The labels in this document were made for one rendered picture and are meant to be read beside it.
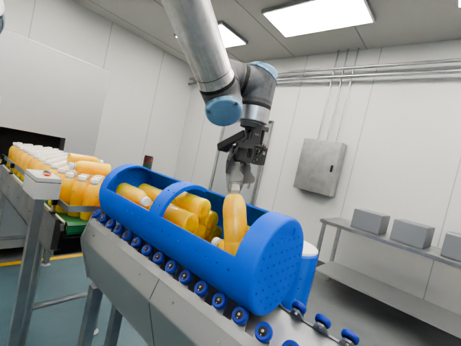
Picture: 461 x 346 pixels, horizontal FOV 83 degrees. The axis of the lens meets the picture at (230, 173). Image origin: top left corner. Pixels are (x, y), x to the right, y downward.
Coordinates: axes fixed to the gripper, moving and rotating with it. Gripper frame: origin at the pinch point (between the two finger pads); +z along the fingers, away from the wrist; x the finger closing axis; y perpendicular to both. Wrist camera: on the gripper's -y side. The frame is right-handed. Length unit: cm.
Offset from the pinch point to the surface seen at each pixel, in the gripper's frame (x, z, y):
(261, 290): -2.6, 23.3, 18.6
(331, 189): 322, 2, -77
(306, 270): 48, 31, 11
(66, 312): 19, 127, -142
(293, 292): 44, 41, 9
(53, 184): -22, 20, -85
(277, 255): 1.8, 14.5, 18.6
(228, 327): -6.0, 35.3, 13.4
